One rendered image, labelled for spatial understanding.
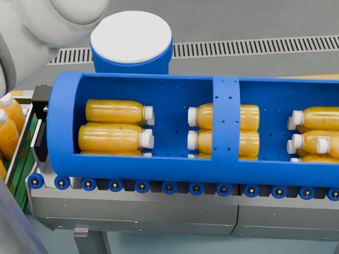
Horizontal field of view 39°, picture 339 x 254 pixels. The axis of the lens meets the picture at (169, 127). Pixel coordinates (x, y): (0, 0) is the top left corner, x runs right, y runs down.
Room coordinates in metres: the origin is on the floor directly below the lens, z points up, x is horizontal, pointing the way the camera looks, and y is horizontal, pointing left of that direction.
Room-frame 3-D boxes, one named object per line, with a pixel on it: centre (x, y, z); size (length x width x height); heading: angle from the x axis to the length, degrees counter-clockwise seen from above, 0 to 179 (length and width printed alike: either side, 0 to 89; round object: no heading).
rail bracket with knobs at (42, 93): (1.07, 0.40, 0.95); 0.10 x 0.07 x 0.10; 176
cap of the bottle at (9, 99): (0.98, 0.48, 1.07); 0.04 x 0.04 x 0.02
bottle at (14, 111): (0.98, 0.48, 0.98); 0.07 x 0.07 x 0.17
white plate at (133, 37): (1.31, 0.12, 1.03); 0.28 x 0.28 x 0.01
